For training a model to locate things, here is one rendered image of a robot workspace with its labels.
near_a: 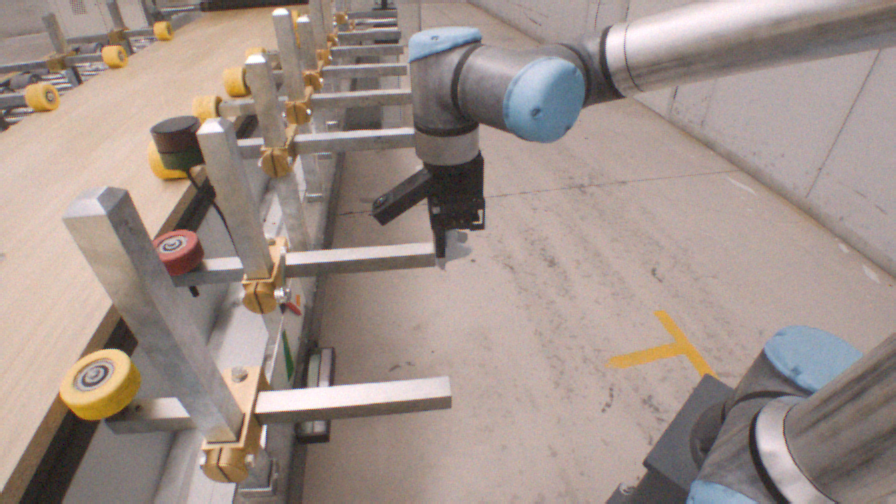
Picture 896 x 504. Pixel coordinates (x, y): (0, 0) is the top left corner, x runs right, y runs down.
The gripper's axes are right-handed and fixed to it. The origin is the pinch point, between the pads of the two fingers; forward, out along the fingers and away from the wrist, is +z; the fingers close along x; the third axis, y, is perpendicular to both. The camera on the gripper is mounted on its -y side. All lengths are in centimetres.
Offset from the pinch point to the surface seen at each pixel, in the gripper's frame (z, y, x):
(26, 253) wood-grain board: -9, -69, 2
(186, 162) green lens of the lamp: -25.5, -30.7, -6.7
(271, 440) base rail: 11.8, -27.6, -22.9
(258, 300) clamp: -2.9, -27.8, -8.2
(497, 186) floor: 84, 50, 165
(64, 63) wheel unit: -14, -134, 125
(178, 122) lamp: -29.5, -31.5, -3.6
